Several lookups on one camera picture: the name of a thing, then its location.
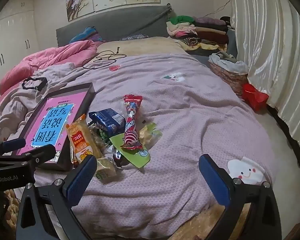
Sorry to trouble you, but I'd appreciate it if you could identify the white wardrobe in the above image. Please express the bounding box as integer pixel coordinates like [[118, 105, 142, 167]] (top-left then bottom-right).
[[0, 0, 40, 68]]

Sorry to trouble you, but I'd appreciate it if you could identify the mauve printed blanket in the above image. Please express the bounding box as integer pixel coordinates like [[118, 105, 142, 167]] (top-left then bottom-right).
[[0, 52, 278, 230]]

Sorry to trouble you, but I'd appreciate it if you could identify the green label cake packet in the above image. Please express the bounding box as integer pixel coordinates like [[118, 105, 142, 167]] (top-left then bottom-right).
[[109, 122, 163, 168]]

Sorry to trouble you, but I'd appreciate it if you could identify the beige blanket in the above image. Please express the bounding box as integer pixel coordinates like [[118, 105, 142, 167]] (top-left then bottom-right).
[[95, 36, 188, 61]]

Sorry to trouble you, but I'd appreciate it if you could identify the stack of folded clothes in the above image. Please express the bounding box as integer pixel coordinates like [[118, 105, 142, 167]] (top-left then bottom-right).
[[166, 15, 230, 52]]

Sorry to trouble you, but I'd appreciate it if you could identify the cream satin curtain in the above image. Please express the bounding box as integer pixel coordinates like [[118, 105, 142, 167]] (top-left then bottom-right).
[[227, 0, 300, 155]]

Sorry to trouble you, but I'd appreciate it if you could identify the orange snack packet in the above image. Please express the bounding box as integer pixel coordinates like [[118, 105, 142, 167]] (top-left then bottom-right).
[[66, 114, 103, 165]]

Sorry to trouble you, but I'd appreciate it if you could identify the dark chocolate bar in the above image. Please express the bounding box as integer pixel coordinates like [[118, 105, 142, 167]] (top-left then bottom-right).
[[112, 147, 131, 168]]

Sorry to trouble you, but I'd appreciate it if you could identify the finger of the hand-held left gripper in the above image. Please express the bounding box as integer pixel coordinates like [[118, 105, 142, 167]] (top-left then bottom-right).
[[0, 137, 27, 156], [12, 144, 57, 167]]

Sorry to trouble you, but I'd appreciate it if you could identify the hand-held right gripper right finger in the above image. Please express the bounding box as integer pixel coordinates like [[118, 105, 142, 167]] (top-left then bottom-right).
[[198, 154, 282, 240]]

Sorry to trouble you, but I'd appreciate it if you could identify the pink and blue book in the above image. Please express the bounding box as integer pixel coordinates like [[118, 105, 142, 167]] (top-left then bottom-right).
[[16, 91, 88, 164]]

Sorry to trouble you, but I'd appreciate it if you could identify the pink quilt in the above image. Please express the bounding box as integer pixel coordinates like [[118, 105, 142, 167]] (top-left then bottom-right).
[[0, 40, 103, 110]]

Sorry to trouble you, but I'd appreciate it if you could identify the wicker basket with cloth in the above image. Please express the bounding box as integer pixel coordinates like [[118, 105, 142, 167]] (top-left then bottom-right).
[[208, 51, 250, 96]]

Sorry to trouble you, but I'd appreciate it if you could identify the blue cookie packet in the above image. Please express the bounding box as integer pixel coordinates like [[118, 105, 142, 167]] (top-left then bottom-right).
[[88, 108, 127, 134]]

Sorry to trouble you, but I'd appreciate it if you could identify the clear biscuit packet green print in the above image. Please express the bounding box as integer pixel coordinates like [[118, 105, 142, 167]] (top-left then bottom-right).
[[89, 124, 113, 158]]

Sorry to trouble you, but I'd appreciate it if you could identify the pink book box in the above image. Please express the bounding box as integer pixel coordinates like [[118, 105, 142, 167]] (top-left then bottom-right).
[[5, 82, 95, 172]]

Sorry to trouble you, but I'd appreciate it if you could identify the red striped lollipop packet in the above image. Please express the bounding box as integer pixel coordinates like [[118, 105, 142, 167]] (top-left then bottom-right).
[[122, 94, 143, 150]]

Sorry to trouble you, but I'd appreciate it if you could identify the blue cloth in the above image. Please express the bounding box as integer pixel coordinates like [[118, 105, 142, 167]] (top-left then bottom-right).
[[69, 26, 103, 44]]

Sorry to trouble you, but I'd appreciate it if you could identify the black cable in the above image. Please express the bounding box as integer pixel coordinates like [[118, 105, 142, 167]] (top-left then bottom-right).
[[82, 46, 127, 70]]

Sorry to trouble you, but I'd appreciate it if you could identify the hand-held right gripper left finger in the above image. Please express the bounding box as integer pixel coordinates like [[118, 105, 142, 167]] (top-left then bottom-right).
[[16, 154, 98, 240]]

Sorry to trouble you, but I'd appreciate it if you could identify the small beige gold packet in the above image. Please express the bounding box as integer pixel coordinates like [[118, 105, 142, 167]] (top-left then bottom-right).
[[96, 157, 117, 182]]

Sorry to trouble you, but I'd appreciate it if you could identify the grey headboard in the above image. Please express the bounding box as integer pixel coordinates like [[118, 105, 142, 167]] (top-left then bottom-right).
[[56, 4, 171, 48]]

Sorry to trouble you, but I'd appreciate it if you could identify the brown patterned plush blanket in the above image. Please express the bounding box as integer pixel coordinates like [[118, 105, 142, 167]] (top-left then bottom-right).
[[0, 190, 252, 240]]

